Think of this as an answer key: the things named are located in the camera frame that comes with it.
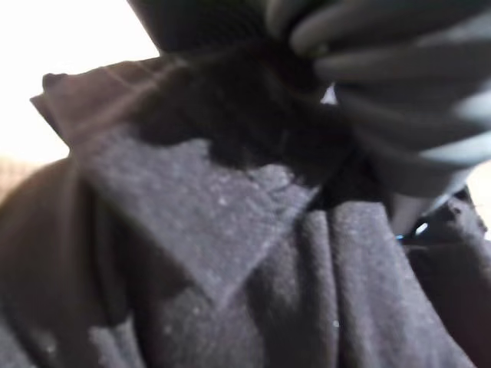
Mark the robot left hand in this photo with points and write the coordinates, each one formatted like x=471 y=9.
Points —
x=383 y=76

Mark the dark grey garment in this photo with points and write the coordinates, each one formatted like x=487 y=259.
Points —
x=215 y=245

